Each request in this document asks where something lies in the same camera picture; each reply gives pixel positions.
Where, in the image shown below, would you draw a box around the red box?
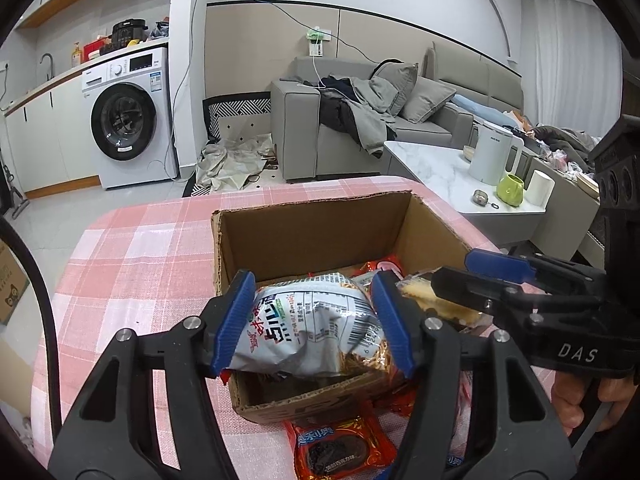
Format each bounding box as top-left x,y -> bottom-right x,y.
82,40 -> 113,62

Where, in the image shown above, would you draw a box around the floor mop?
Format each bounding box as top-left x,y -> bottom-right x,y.
0,150 -> 31,221

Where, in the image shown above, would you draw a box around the spicy stick snack packet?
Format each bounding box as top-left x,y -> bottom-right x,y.
220,271 -> 408,386

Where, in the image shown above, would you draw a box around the person's right hand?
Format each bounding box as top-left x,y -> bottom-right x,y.
550,370 -> 640,438

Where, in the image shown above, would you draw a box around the small white red packet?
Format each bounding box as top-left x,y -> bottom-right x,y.
350,255 -> 406,286

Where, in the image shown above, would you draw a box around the cluttered pile of clothes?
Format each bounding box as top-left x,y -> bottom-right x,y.
525,125 -> 601,171

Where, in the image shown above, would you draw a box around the black pressure cooker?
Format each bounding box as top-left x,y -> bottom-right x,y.
111,19 -> 148,50

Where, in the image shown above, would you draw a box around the marble coffee table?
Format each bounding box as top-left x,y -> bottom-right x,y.
382,140 -> 601,256

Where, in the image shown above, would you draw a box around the white electric kettle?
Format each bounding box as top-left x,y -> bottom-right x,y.
467,124 -> 526,187

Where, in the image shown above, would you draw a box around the crumpled beige cloth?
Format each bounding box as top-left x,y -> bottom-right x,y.
195,132 -> 276,192

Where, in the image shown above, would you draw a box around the red chocolate snack packet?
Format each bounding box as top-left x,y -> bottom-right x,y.
284,400 -> 398,480

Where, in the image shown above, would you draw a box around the cardboard box with print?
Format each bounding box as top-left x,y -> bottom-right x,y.
0,240 -> 31,326

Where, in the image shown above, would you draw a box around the pink plaid tablecloth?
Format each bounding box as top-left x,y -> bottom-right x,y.
30,176 -> 556,480

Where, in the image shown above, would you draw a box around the light blue blanket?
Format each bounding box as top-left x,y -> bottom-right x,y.
447,95 -> 521,128

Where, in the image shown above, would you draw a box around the clear cake packet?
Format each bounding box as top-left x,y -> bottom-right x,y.
395,270 -> 486,333

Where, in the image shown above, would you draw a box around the black white patterned mat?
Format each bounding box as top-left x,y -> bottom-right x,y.
201,91 -> 273,143

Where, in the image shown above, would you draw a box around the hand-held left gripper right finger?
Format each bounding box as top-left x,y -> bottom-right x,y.
370,270 -> 581,480

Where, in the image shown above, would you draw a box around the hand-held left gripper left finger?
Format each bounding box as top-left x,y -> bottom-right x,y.
47,270 -> 258,480

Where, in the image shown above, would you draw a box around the brown cardboard box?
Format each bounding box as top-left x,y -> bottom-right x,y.
210,191 -> 501,426

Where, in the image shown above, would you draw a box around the small blue packet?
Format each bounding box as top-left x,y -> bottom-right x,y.
445,452 -> 468,480

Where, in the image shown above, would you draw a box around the grey sofa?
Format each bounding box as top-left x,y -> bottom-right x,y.
270,40 -> 526,183

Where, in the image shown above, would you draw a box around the white curtain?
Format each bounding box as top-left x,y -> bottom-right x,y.
520,0 -> 626,141

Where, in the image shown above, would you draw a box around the green cup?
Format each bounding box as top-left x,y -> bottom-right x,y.
496,173 -> 526,209

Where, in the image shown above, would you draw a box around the red chips packet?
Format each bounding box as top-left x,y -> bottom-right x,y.
372,380 -> 473,421

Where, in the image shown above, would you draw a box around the grey pillow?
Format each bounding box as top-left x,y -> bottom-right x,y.
401,76 -> 458,125
372,62 -> 420,117

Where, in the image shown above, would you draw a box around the pile of dark grey clothes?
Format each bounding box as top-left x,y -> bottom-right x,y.
317,72 -> 401,158

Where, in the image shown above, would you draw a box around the white paper roll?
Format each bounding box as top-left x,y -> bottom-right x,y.
526,169 -> 557,207

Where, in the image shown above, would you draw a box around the wall socket with green charger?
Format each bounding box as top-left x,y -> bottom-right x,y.
305,26 -> 333,57

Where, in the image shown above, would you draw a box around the white lower cabinets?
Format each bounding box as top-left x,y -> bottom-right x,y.
2,87 -> 101,198

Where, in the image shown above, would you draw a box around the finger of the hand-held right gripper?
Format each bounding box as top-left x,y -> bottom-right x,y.
431,266 -> 596,322
464,249 -> 608,292

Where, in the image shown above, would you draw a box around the white washing machine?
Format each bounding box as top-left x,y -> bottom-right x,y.
81,46 -> 180,190

